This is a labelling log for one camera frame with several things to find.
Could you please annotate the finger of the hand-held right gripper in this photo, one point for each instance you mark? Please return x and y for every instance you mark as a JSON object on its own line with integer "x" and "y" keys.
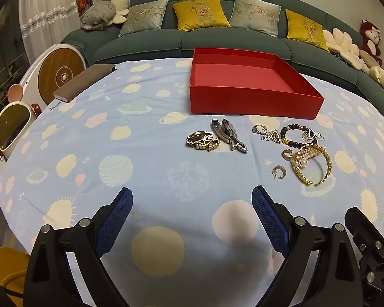
{"x": 376, "y": 249}

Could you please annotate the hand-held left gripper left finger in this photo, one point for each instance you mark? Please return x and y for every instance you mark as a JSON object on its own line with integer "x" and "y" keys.
{"x": 115, "y": 220}

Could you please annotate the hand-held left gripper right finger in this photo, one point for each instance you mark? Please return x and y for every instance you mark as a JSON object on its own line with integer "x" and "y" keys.
{"x": 270, "y": 220}

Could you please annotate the silver metal watch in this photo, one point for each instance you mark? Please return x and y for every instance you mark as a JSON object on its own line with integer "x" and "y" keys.
{"x": 227, "y": 132}

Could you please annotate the gold link watch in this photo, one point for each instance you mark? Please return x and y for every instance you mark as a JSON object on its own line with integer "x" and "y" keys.
{"x": 202, "y": 141}

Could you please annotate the red cardboard box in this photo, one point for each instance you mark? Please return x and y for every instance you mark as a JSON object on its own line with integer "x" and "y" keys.
{"x": 243, "y": 80}

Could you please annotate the silver hoop earring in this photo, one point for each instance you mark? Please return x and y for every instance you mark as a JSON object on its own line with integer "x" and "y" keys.
{"x": 281, "y": 170}

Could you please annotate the blue planet print tablecloth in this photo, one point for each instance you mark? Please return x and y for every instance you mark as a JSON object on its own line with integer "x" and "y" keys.
{"x": 115, "y": 153}

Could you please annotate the silver earring pair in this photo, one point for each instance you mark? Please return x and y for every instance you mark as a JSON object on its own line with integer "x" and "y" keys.
{"x": 313, "y": 134}

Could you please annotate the yellow chair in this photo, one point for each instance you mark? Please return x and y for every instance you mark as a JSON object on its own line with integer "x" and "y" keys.
{"x": 6, "y": 271}

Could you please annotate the tan plush cushion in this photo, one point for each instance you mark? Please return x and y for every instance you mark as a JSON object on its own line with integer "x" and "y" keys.
{"x": 369, "y": 58}

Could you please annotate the white mouse-ear device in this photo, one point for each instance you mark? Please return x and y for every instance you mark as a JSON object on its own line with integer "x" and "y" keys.
{"x": 12, "y": 124}

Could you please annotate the brown notebook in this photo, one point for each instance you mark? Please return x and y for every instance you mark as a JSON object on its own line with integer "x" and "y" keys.
{"x": 83, "y": 81}

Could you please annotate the white round wooden-face device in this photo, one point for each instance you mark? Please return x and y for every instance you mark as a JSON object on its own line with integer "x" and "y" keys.
{"x": 62, "y": 75}

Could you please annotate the red monkey plush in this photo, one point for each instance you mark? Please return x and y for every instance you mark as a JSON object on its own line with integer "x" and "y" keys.
{"x": 371, "y": 40}

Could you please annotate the white flower cushion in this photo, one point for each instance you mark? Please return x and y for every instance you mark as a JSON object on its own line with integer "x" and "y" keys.
{"x": 340, "y": 46}

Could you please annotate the yellow embroidered pillow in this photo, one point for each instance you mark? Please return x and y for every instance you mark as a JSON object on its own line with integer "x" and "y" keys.
{"x": 305, "y": 28}
{"x": 200, "y": 12}

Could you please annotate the green sofa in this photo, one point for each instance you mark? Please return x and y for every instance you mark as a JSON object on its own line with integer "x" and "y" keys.
{"x": 185, "y": 40}

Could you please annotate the grey embroidered pillow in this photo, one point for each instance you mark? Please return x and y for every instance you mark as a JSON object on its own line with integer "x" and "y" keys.
{"x": 256, "y": 14}
{"x": 144, "y": 17}

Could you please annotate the grey pig plush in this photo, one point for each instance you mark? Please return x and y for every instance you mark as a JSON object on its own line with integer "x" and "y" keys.
{"x": 97, "y": 16}

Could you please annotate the white sheer curtain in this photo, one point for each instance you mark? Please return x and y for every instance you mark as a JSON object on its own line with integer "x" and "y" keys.
{"x": 48, "y": 19}

